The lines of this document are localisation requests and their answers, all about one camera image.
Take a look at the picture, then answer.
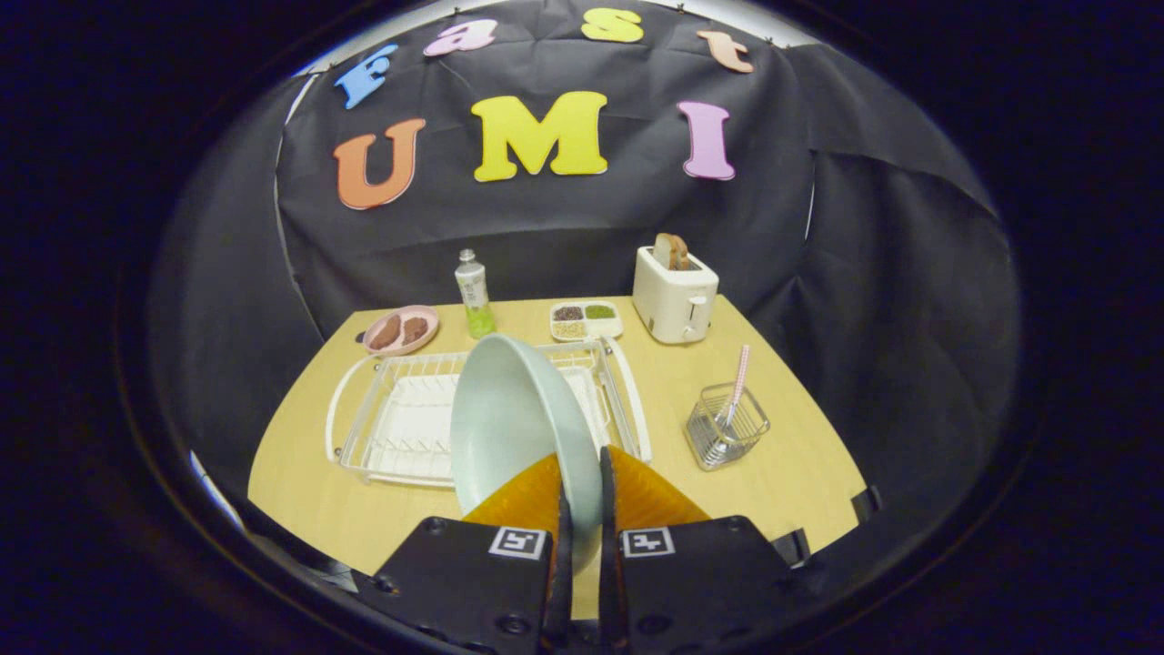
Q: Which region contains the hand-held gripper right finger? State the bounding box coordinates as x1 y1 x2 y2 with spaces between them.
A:
598 446 819 655

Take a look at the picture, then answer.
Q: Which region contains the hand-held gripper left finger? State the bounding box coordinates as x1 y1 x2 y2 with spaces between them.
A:
359 452 576 655

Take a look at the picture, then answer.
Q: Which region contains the metal wire basket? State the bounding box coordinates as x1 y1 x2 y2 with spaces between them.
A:
685 382 771 471

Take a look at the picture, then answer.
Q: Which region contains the pale green plate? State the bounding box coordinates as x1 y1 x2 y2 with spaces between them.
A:
450 333 603 576

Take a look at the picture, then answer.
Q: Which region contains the white wire dish rack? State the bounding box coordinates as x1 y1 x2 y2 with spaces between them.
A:
325 337 653 489

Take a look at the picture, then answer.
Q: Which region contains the red checkered handle spoon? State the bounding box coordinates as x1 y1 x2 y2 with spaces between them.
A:
714 344 751 456

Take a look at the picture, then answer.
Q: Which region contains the pink plate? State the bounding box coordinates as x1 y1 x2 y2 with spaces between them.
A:
362 305 440 357

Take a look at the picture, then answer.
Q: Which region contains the white toaster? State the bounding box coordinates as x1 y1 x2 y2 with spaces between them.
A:
633 244 719 345

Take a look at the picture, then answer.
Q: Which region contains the white divided grain tray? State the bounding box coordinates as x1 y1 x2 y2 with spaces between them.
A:
549 301 625 342

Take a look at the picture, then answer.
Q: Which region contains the clear bottle with green liquid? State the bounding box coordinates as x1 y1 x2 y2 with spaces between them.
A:
455 248 497 340

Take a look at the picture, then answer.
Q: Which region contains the black backdrop cloth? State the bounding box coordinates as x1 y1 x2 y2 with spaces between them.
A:
150 0 1019 583

